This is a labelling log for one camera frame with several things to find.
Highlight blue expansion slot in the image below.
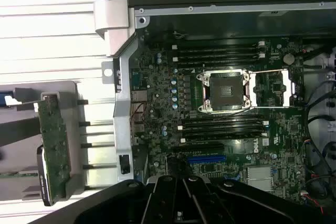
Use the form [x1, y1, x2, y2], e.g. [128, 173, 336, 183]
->
[186, 155, 227, 165]

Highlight silver chipset heatsink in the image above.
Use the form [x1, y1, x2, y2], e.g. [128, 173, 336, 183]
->
[246, 166, 274, 192]

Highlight black RAM slot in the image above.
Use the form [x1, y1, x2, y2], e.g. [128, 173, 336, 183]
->
[174, 59, 266, 69]
[181, 122, 268, 130]
[173, 47, 266, 57]
[172, 40, 266, 51]
[182, 128, 267, 136]
[173, 53, 266, 62]
[181, 115, 268, 124]

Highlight silver USB port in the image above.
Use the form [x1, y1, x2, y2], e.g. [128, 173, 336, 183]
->
[131, 103, 146, 116]
[132, 119, 145, 133]

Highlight grey parts rack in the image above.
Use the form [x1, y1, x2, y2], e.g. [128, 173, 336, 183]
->
[0, 81, 91, 201]

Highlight dark grey PC case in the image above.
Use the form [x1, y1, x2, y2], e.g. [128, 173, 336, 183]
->
[101, 0, 336, 224]

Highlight silver network port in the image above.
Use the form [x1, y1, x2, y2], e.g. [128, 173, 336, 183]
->
[131, 90, 148, 102]

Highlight CPU socket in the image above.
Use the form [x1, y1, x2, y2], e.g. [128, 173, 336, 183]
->
[195, 69, 251, 116]

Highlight green motherboard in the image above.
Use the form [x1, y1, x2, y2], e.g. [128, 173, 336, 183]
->
[130, 34, 309, 206]

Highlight metal socket cover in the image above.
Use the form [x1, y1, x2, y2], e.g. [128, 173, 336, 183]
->
[249, 67, 297, 109]

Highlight red and black twisted wire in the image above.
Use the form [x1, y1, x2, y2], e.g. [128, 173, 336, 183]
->
[130, 102, 146, 120]

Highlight beige case handle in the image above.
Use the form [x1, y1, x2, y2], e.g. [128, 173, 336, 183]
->
[93, 0, 137, 57]

